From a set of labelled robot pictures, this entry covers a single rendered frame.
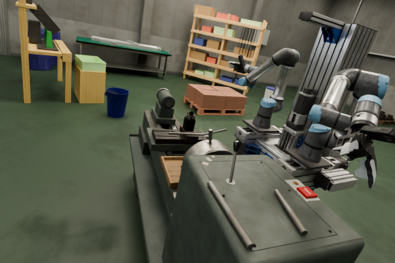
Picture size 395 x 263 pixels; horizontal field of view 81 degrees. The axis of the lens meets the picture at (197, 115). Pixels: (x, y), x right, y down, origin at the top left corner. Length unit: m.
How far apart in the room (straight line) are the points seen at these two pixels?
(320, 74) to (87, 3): 7.69
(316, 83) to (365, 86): 0.52
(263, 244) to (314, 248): 0.17
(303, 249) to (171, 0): 8.78
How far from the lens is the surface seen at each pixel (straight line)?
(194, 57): 8.79
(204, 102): 5.26
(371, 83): 1.41
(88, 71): 4.95
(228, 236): 0.79
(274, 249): 0.80
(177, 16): 9.21
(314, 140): 1.64
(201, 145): 1.27
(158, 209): 1.83
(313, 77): 1.89
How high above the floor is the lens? 1.79
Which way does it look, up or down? 20 degrees down
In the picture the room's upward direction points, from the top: 12 degrees clockwise
